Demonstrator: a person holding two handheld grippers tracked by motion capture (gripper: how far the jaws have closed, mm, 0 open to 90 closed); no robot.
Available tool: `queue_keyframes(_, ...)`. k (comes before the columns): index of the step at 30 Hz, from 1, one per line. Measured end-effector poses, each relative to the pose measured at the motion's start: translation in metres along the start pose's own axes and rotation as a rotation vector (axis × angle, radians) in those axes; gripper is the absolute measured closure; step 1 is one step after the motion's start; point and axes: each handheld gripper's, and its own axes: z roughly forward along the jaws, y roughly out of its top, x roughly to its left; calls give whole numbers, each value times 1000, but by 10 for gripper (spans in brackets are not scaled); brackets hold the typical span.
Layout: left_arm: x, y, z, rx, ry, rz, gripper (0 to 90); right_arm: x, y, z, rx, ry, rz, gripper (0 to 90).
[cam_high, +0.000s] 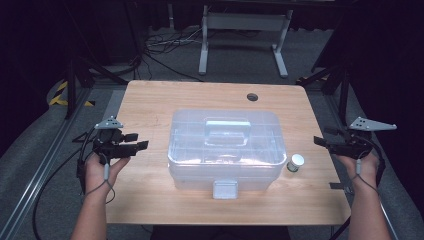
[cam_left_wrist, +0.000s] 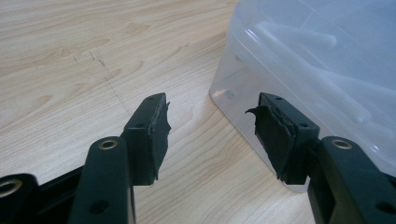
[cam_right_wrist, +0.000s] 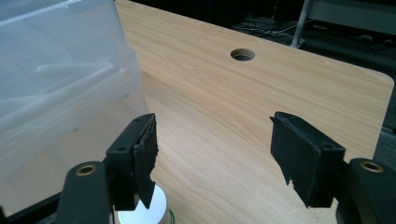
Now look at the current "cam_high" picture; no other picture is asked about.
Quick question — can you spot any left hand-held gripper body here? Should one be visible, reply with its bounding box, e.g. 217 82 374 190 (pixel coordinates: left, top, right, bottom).
91 115 140 160

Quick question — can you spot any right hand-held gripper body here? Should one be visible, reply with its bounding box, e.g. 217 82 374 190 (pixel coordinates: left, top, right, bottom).
328 116 398 160

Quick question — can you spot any small white jar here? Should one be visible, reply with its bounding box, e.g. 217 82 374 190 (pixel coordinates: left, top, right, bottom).
286 153 305 173

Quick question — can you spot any clear plastic storage box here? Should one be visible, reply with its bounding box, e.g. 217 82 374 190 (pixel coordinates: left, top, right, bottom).
167 108 288 200

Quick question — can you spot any person's right hand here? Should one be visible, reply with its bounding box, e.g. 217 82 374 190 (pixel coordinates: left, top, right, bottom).
335 152 382 194

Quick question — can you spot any person's left hand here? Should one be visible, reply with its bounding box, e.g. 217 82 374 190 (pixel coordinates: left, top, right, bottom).
84 153 131 198

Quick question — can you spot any black metal stand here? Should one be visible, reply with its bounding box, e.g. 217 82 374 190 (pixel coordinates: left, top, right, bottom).
64 55 130 120
295 64 352 127

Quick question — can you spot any yellow black floor tape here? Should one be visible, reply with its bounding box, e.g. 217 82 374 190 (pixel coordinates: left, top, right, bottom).
48 81 96 108

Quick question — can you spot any grey right wrist strap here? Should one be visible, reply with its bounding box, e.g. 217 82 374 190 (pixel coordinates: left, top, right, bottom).
352 158 382 197

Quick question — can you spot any grey wrist strap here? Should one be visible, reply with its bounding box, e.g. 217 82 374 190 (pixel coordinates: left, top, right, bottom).
352 158 382 197
82 162 117 205

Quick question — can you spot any grey left wrist strap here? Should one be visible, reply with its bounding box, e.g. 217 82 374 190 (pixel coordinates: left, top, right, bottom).
82 162 117 205

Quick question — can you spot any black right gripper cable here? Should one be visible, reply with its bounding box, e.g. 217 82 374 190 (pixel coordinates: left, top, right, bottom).
332 133 388 240

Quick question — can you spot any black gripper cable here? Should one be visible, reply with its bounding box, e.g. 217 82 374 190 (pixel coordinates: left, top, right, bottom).
332 133 388 240
31 127 98 240

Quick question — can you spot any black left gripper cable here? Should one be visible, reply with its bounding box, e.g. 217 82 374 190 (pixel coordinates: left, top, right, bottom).
31 127 98 240

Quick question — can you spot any tangle of floor cables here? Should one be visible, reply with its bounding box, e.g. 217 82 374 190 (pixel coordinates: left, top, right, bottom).
142 27 205 83

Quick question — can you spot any grey metal desk frame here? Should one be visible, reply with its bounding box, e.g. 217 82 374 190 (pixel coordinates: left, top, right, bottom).
198 4 295 79

